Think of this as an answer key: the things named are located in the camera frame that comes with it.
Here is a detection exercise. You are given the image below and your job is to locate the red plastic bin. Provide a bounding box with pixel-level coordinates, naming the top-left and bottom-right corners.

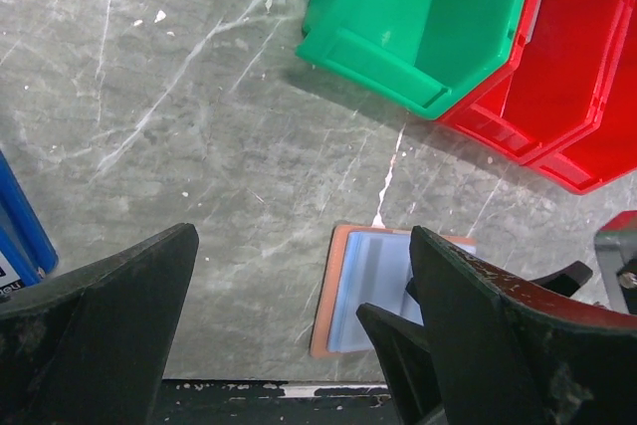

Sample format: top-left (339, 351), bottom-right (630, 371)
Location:
top-left (530, 13), bottom-right (636, 195)
top-left (438, 0), bottom-right (631, 165)

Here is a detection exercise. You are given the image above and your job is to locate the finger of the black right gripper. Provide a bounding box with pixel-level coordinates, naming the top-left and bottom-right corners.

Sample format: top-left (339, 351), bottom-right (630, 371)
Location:
top-left (531, 261), bottom-right (593, 301)
top-left (356, 304), bottom-right (442, 424)

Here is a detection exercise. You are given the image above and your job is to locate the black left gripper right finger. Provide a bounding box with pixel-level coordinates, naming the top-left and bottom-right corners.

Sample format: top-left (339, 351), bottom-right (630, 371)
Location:
top-left (410, 226), bottom-right (636, 424)

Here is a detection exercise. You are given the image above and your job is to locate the middle red plastic bin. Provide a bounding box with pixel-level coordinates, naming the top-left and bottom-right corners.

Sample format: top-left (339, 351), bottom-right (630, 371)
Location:
top-left (438, 0), bottom-right (631, 165)

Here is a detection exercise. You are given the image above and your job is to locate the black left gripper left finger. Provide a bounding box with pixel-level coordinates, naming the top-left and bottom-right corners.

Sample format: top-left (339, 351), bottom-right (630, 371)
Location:
top-left (1, 223), bottom-right (199, 424)

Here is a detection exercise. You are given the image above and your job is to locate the right red plastic bin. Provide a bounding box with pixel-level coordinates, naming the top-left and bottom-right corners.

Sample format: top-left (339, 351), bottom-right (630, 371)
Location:
top-left (530, 13), bottom-right (636, 195)

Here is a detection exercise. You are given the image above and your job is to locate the tan leather card holder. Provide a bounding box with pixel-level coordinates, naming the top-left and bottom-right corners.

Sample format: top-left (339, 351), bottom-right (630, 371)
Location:
top-left (308, 224), bottom-right (478, 359)

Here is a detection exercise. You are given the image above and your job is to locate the green plastic bin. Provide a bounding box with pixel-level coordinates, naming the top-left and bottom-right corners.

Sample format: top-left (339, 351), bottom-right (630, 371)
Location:
top-left (297, 0), bottom-right (525, 120)

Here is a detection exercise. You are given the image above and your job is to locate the blue black lighter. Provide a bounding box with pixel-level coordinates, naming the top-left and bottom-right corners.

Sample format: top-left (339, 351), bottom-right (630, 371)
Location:
top-left (1, 154), bottom-right (59, 298)

